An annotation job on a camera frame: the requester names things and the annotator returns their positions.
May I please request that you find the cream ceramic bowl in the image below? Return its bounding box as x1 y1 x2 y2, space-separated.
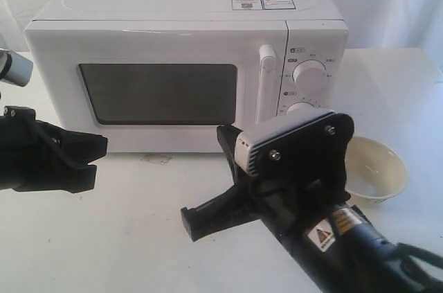
345 136 409 204

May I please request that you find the clear tape piece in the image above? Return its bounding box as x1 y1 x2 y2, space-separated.
141 154 172 166

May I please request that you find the blue white label sticker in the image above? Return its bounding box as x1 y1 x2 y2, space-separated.
231 0 296 10

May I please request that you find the lower white control knob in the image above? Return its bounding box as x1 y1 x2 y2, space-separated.
287 102 319 117

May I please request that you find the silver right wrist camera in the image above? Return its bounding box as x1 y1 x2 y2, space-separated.
234 109 354 199

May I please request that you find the white microwave oven body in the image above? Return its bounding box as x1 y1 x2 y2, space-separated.
26 0 348 155

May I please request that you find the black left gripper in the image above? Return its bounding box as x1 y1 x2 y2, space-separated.
1 106 108 193

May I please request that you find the upper white control knob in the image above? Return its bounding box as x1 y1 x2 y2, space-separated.
292 60 327 92

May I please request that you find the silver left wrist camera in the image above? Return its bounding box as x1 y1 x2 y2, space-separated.
1 48 33 87

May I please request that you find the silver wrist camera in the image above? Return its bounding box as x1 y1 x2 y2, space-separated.
1 48 33 87
234 109 354 199

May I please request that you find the white microwave door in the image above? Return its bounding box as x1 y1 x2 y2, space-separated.
24 21 287 152

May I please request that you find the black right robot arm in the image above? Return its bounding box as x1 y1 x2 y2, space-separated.
181 114 442 292

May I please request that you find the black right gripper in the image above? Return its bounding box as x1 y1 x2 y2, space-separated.
180 125 350 241

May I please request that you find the white control knob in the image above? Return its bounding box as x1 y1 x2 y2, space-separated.
292 60 327 92
287 102 319 117

